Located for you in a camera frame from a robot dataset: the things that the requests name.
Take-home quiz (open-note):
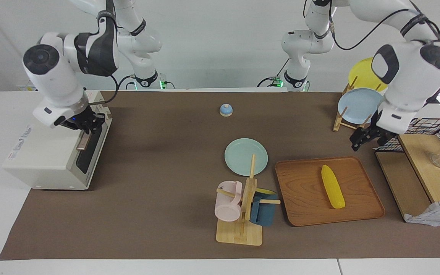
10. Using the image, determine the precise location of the yellow corn cob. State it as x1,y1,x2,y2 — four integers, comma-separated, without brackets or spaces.
321,164,346,210

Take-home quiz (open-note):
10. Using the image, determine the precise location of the pale green plate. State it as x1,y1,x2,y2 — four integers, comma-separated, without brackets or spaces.
224,138,269,177

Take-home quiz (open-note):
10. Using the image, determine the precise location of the white toaster oven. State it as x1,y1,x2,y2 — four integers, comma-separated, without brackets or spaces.
2,90,113,191

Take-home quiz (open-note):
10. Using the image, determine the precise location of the wooden plate rack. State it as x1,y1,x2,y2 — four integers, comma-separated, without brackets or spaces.
332,76,375,133

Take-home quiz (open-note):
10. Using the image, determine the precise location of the light blue plate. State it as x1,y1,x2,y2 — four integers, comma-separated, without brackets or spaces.
337,88,384,125

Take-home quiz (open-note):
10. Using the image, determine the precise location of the yellow plate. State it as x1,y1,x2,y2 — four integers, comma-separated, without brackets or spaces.
348,57,389,92

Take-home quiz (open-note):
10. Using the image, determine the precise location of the brown wooden tray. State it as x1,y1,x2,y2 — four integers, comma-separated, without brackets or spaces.
275,156,386,227

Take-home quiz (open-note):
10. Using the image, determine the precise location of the brown table mat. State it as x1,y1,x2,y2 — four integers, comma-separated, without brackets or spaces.
0,91,440,261

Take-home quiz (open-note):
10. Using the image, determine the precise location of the dark blue mug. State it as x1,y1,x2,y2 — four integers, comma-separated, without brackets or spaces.
249,188,278,227

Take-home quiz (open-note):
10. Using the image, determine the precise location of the pink mug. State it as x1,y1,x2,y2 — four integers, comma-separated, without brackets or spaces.
214,181,243,223

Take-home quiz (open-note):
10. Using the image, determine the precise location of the wooden mug rack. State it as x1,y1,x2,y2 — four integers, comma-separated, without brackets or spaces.
216,154,281,246

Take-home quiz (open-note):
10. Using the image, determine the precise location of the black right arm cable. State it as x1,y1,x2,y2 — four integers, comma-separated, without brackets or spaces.
88,72,120,106

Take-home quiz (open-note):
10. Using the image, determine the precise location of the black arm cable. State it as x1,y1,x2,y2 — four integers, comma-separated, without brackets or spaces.
88,72,120,106
327,8,412,51

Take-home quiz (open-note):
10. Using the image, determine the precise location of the wooden shelf with black frame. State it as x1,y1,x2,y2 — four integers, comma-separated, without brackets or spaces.
374,132,440,222

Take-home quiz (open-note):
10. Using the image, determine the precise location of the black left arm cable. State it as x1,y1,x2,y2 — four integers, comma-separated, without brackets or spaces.
327,8,412,51

